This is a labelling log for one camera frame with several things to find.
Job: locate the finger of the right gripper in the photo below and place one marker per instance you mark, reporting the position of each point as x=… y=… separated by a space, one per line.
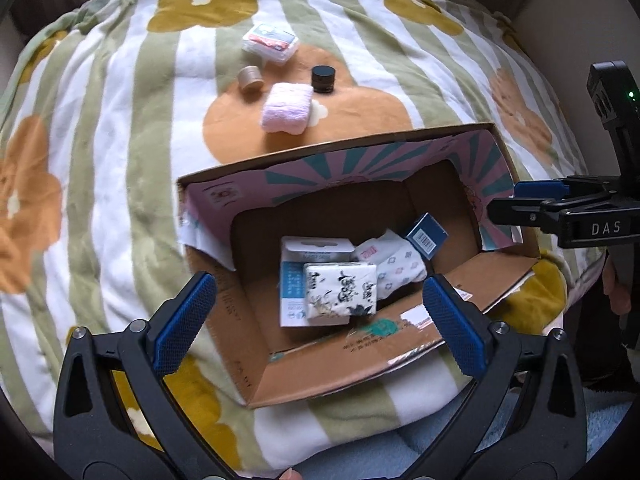
x=542 y=189
x=524 y=211

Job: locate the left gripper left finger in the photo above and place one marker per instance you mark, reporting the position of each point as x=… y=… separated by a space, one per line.
x=114 y=416

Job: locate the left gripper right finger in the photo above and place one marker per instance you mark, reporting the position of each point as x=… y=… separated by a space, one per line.
x=525 y=415

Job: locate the small dark blue box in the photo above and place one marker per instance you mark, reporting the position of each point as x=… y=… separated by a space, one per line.
x=427 y=236

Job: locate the white patterned socks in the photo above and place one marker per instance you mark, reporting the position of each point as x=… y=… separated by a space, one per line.
x=397 y=262

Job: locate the tissue pack with ink print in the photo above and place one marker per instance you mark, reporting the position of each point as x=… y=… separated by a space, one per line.
x=337 y=290

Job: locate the white blue carton box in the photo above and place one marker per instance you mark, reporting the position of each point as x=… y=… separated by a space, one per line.
x=295 y=253

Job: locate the black round jar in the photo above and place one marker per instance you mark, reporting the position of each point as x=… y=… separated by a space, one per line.
x=323 y=79

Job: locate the pink towel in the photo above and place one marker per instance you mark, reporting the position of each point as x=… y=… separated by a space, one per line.
x=287 y=108

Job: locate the red blue floss box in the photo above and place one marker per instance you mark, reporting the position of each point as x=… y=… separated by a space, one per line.
x=272 y=43

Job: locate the beige tape roll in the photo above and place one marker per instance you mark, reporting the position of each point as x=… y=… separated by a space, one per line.
x=250 y=79

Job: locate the person's right hand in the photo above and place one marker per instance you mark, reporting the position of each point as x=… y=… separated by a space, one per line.
x=617 y=293

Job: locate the person's left hand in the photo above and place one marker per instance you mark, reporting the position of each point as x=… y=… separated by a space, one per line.
x=291 y=474

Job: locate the open cardboard box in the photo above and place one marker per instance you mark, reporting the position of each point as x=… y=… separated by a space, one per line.
x=234 y=216

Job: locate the floral striped fleece blanket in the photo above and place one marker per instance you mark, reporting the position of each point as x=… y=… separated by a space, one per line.
x=105 y=112

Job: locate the beige padded headboard panel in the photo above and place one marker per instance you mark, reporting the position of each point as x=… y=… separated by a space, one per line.
x=12 y=43

